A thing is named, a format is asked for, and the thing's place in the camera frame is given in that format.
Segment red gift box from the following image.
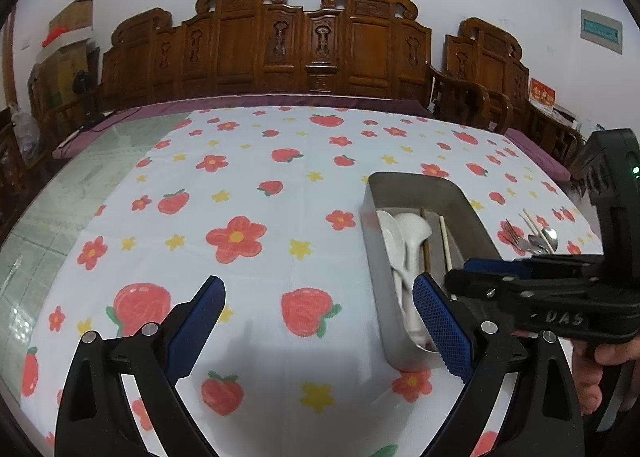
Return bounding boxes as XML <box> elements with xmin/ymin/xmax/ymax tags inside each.
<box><xmin>528</xmin><ymin>78</ymin><xmax>556</xmax><ymax>110</ymax></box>

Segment white plastic bag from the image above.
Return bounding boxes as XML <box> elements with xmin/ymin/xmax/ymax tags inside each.
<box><xmin>9</xmin><ymin>103</ymin><xmax>42</xmax><ymax>158</ymax></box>

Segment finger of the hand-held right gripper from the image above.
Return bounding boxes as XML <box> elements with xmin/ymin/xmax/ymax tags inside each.
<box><xmin>464</xmin><ymin>254</ymin><xmax>603</xmax><ymax>274</ymax></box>
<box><xmin>445</xmin><ymin>269</ymin><xmax>603</xmax><ymax>310</ymax></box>

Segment person's right hand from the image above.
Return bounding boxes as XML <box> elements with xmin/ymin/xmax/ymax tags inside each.
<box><xmin>574</xmin><ymin>339</ymin><xmax>640</xmax><ymax>413</ymax></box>

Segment large cardboard box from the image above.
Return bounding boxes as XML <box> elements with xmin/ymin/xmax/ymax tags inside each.
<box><xmin>27</xmin><ymin>47</ymin><xmax>101</xmax><ymax>114</ymax></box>

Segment orange red bundle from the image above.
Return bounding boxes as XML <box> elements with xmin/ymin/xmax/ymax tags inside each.
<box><xmin>41</xmin><ymin>27</ymin><xmax>69</xmax><ymax>48</ymax></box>

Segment grey wall electrical box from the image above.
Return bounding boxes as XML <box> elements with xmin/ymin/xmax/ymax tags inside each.
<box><xmin>580</xmin><ymin>9</ymin><xmax>624</xmax><ymax>56</ymax></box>

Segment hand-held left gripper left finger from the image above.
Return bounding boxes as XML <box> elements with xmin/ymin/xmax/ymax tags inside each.
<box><xmin>55</xmin><ymin>275</ymin><xmax>227</xmax><ymax>457</ymax></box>

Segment small cardboard box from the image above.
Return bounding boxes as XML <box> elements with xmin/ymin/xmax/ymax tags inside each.
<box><xmin>48</xmin><ymin>0</ymin><xmax>95</xmax><ymax>36</ymax></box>

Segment carved wooden armchair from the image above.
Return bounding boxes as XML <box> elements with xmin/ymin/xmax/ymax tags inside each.
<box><xmin>442</xmin><ymin>18</ymin><xmax>584</xmax><ymax>174</ymax></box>

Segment rectangular metal tray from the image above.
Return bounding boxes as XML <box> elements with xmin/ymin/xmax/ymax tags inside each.
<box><xmin>361</xmin><ymin>172</ymin><xmax>502</xmax><ymax>374</ymax></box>

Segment white flat box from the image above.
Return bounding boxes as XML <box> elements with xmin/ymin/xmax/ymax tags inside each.
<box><xmin>34</xmin><ymin>34</ymin><xmax>96</xmax><ymax>60</ymax></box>

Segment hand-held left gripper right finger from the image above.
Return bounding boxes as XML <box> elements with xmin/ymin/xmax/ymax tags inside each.
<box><xmin>412</xmin><ymin>273</ymin><xmax>586</xmax><ymax>457</ymax></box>

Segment purple sofa cushion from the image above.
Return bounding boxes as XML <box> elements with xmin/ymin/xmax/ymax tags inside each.
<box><xmin>52</xmin><ymin>94</ymin><xmax>436</xmax><ymax>160</ymax></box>

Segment brown wooden chopstick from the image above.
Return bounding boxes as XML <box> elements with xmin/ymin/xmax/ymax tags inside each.
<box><xmin>419</xmin><ymin>208</ymin><xmax>433</xmax><ymax>274</ymax></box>

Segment metal fork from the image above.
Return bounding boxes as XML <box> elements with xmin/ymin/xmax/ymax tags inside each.
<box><xmin>499</xmin><ymin>218</ymin><xmax>539</xmax><ymax>256</ymax></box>

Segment carved wooden sofa bench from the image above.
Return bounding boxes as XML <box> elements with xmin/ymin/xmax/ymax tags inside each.
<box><xmin>47</xmin><ymin>0</ymin><xmax>494</xmax><ymax>158</ymax></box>

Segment purple armchair cushion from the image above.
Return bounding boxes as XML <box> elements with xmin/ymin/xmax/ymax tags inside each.
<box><xmin>502</xmin><ymin>129</ymin><xmax>571</xmax><ymax>182</ymax></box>

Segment strawberry print tablecloth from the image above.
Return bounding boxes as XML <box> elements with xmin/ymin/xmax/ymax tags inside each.
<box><xmin>20</xmin><ymin>106</ymin><xmax>601</xmax><ymax>457</ymax></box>

